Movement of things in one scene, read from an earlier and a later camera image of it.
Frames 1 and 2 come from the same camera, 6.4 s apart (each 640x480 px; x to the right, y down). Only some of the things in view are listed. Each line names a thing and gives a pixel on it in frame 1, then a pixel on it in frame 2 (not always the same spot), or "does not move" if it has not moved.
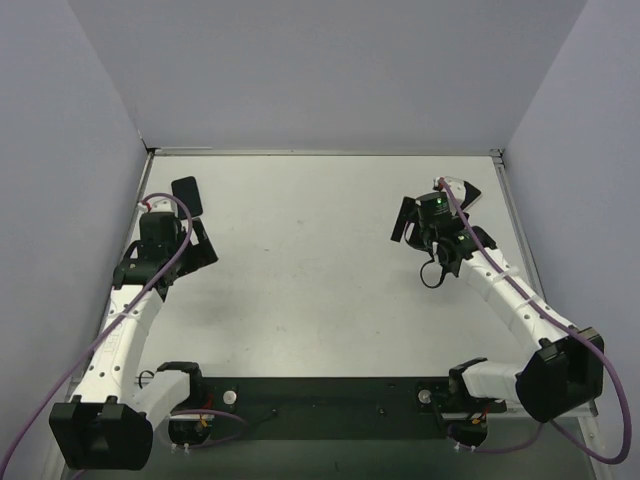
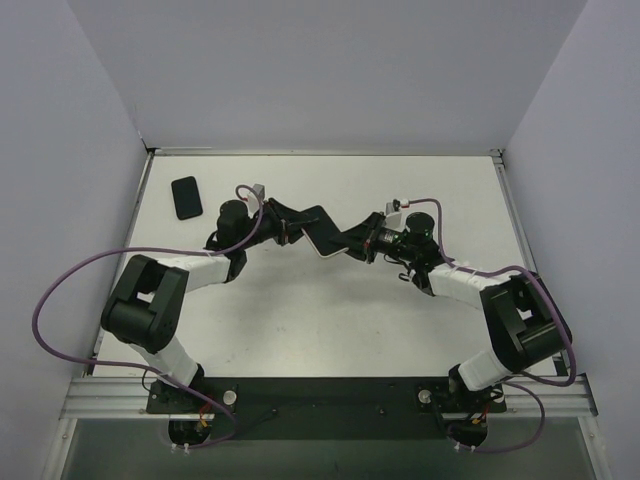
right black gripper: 403,220 → 371,235
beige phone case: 472,194 → 315,246
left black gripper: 201,245 → 284,223
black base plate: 335,408 does not move
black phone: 186,189 does not move
